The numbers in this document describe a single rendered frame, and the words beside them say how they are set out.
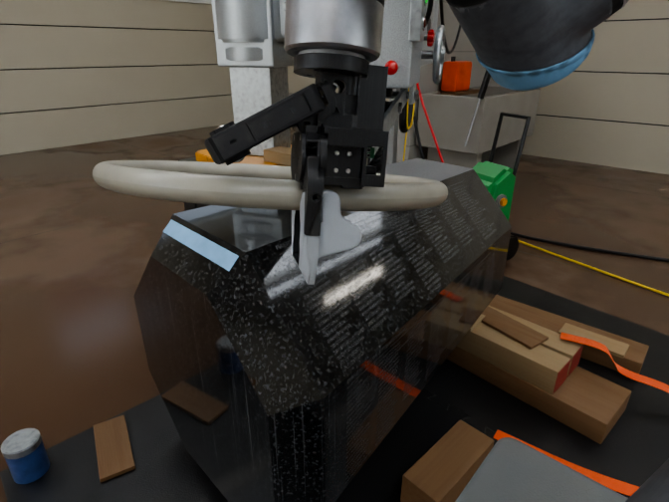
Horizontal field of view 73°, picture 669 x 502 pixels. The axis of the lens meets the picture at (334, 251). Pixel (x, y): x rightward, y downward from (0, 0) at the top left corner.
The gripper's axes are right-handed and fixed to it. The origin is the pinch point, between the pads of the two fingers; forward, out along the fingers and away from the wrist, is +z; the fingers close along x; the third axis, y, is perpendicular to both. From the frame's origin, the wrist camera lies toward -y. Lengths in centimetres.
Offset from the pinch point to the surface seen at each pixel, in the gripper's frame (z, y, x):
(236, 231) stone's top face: 9, -5, 61
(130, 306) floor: 75, -55, 193
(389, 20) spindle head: -41, 29, 64
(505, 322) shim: 52, 102, 104
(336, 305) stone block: 22, 17, 48
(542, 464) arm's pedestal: 16.4, 22.3, -12.9
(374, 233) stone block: 9, 31, 66
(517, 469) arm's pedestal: 16.7, 19.6, -12.9
